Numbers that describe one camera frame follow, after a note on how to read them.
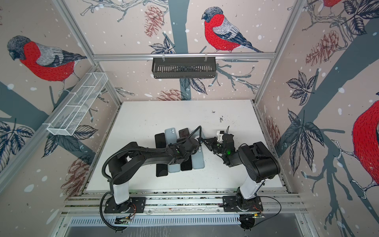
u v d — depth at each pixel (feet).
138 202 2.44
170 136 3.31
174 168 2.81
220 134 2.94
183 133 3.15
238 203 2.27
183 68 3.50
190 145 2.33
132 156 1.77
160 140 3.21
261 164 1.60
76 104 2.54
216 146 2.73
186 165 2.88
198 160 2.89
